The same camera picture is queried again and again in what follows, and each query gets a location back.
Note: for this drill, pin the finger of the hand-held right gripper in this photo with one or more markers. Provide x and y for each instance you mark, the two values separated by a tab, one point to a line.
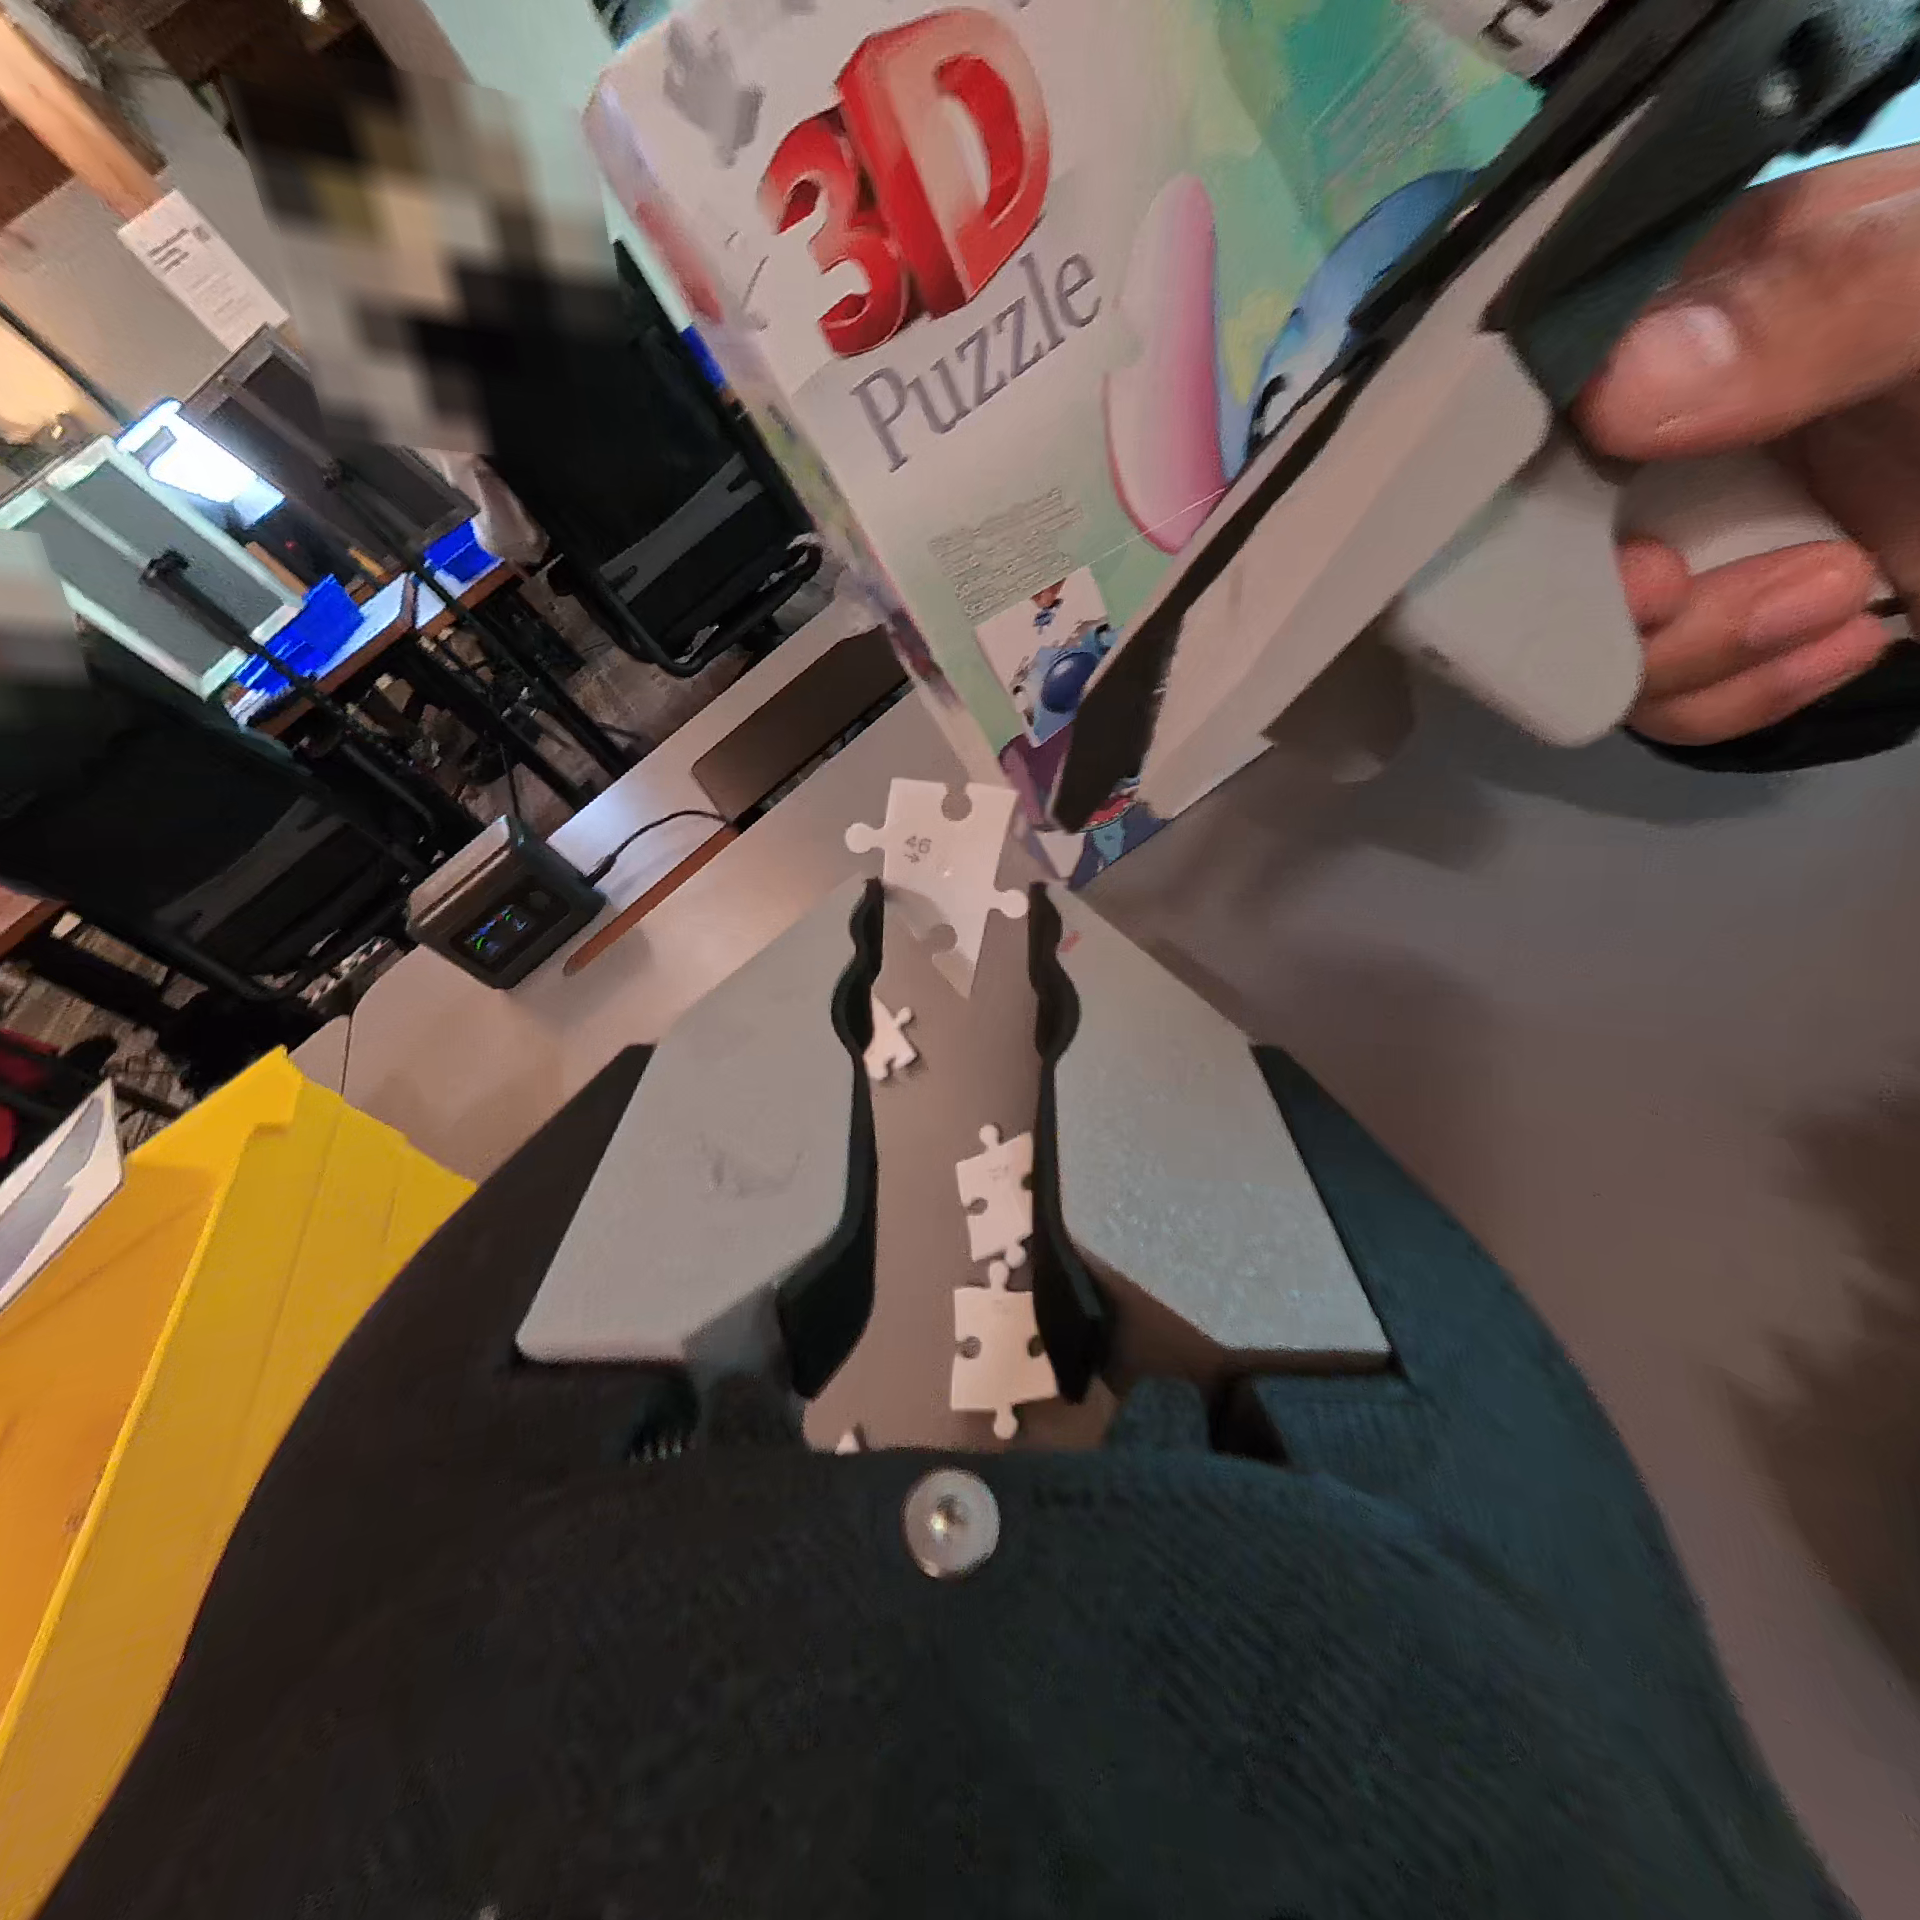
1351	481

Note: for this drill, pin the person's right hand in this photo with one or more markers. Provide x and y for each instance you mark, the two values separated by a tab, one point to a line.
1800	330

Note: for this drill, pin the blue storage bin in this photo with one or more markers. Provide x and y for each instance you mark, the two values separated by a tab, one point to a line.
463	555

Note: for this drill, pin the puzzle pieces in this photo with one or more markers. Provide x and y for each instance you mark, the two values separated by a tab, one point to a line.
993	1351

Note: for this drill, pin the yellow plastic bin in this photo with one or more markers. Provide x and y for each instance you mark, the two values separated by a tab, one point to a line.
180	1351

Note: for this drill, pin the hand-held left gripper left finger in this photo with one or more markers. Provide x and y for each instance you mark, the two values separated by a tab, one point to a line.
705	1201

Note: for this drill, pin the printed cardboard puzzle box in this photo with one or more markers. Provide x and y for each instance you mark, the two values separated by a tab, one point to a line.
930	450

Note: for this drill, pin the white jigsaw puzzle piece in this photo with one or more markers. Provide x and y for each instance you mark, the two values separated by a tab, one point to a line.
938	862

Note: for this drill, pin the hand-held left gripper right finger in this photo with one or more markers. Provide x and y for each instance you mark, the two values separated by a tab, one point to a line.
1215	1201

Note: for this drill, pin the grey portable power station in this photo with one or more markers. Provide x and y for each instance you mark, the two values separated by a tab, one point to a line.
502	915

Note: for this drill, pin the black desk pad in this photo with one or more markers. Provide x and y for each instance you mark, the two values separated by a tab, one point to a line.
794	758

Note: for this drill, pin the black office chair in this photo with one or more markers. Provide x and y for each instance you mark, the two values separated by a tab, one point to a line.
674	495

